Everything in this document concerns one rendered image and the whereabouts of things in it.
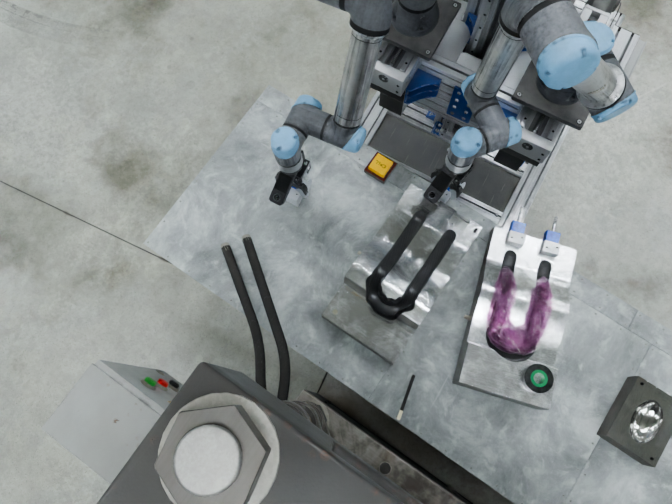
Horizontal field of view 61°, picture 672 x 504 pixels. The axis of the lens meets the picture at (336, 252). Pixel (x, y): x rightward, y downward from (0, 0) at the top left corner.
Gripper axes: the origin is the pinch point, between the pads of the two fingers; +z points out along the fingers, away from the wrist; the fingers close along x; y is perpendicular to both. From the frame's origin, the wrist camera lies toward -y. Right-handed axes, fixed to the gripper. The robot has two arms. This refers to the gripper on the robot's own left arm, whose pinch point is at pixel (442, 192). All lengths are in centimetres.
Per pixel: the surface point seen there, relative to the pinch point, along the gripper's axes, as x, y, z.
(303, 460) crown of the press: -20, -76, -116
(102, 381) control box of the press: 18, -97, -62
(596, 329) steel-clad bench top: -63, -3, 5
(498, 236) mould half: -22.4, -0.8, -0.9
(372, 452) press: -34, -76, 6
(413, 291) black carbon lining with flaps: -13.4, -32.9, -7.1
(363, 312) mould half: -5.7, -46.5, -1.4
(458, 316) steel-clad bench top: -28.5, -27.5, 4.6
